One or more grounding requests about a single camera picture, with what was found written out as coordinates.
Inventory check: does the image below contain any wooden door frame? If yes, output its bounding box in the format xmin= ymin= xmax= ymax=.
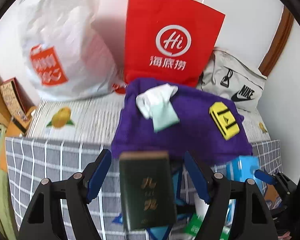
xmin=258 ymin=5 xmax=294 ymax=76

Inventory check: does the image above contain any white mint sock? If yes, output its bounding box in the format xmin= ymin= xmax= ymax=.
xmin=135 ymin=83 xmax=180 ymax=133

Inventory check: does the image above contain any red Haidilao paper bag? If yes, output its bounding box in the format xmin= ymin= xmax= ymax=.
xmin=124 ymin=0 xmax=225 ymax=87

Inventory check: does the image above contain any blue tissue pack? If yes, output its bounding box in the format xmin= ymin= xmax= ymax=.
xmin=225 ymin=155 xmax=266 ymax=221

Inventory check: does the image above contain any grey checked bedsheet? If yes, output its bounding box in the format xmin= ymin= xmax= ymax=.
xmin=5 ymin=138 xmax=283 ymax=239

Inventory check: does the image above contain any blue star patch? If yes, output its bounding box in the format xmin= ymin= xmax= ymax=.
xmin=112 ymin=167 xmax=191 ymax=240

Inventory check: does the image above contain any yellow black tag item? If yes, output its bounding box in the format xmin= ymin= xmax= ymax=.
xmin=209 ymin=102 xmax=240 ymax=140

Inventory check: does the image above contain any green tissue packet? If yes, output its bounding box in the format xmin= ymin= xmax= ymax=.
xmin=184 ymin=213 xmax=231 ymax=240

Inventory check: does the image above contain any purple towel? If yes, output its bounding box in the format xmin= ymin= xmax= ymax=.
xmin=111 ymin=78 xmax=253 ymax=165

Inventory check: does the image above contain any brown patterned book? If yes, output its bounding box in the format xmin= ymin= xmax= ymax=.
xmin=0 ymin=77 xmax=30 ymax=133

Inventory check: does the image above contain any beige Nike bag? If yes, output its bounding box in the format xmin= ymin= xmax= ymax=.
xmin=197 ymin=47 xmax=267 ymax=112

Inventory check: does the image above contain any white Miniso plastic bag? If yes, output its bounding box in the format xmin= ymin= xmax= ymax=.
xmin=18 ymin=0 xmax=119 ymax=101

